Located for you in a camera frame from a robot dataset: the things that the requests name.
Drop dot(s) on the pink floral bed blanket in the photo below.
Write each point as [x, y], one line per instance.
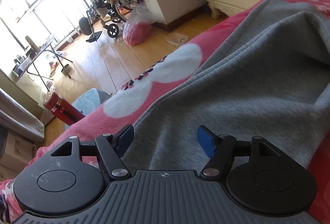
[134, 97]

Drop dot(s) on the grey hoodie sweatshirt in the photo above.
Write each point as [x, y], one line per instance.
[270, 78]

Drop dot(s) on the metal bowl on floor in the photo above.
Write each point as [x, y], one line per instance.
[66, 69]

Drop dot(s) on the pink bag in plastic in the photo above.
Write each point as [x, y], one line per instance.
[138, 26]

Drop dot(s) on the wheelchair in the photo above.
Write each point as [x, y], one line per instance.
[109, 15]

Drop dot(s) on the light blue plastic stool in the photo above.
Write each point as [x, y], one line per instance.
[88, 103]

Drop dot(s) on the folding table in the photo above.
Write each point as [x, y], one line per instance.
[45, 52]

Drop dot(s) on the red water bottle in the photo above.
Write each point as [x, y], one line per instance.
[62, 109]

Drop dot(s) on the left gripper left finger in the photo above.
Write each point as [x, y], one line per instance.
[73, 175]

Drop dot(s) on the beige curtain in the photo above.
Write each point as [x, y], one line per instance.
[16, 118]

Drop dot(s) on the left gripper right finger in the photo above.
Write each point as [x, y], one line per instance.
[257, 175]

